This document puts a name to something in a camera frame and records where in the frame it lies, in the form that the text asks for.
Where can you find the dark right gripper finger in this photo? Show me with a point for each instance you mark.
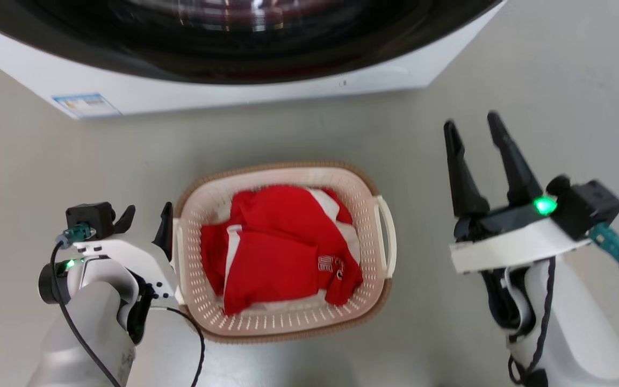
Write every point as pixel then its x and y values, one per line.
pixel 513 161
pixel 462 172

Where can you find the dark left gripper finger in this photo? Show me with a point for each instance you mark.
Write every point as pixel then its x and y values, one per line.
pixel 164 231
pixel 126 219

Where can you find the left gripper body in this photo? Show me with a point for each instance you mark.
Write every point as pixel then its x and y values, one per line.
pixel 121 258

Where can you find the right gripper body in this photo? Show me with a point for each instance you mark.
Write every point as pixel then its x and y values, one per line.
pixel 508 239

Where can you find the beige perforated laundry basket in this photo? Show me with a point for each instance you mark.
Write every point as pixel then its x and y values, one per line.
pixel 288 317

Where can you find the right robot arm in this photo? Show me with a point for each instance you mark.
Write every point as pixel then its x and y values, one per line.
pixel 562 322

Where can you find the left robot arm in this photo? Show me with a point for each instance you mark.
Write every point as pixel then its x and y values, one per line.
pixel 89 333

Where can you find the red and white shirt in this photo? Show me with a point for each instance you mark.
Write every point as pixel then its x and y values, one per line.
pixel 282 252

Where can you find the blue energy label sticker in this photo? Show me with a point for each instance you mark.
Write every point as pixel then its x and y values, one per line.
pixel 86 105

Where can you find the white washing machine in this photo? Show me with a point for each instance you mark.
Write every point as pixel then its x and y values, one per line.
pixel 266 88

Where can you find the dark washing machine door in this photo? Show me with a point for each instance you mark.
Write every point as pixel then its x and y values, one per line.
pixel 223 37

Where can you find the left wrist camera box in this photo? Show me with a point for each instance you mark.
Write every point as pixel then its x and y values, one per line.
pixel 90 217

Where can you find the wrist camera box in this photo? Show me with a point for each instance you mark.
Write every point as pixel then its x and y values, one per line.
pixel 583 207
pixel 90 217

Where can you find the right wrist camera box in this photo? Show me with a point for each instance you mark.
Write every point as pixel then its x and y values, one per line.
pixel 583 207

